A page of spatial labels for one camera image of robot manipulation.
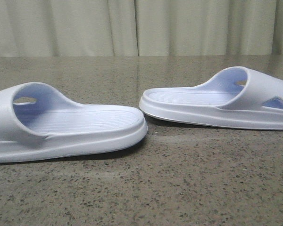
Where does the light blue slipper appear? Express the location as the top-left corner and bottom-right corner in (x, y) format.
(139, 66), (283, 130)
(0, 82), (148, 163)

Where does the pale green curtain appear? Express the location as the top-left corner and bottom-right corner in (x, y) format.
(0, 0), (283, 57)

